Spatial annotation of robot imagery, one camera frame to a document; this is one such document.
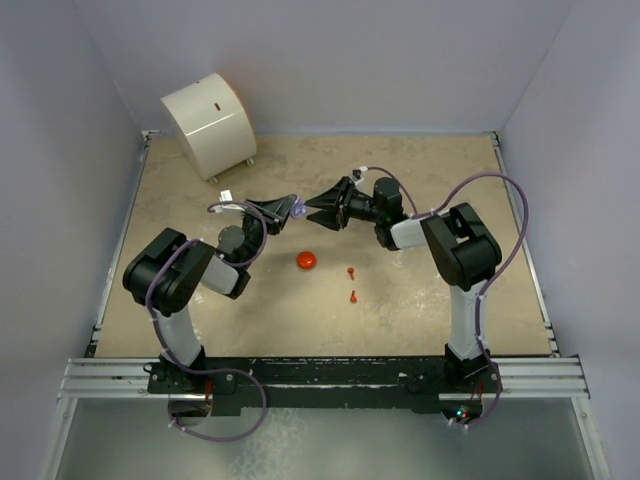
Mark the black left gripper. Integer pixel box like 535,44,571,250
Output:
239,194,295,269

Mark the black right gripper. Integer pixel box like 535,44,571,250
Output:
307,176,384,231

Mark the lilac earbud charging case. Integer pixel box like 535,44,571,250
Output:
290,198,307,219

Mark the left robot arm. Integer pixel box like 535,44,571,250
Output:
122,194,298,392

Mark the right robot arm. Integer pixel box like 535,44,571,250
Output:
305,177,502,391

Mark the orange earbud charging case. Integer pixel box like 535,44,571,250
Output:
296,251,317,270

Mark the white cylindrical box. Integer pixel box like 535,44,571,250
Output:
161,74,257,181

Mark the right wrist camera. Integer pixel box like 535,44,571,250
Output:
349,166,369,185

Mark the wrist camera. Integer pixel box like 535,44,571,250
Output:
349,166,369,185
214,190,245,213

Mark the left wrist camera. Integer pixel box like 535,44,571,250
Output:
214,190,245,213

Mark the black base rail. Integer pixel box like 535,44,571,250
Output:
143,355,498,416

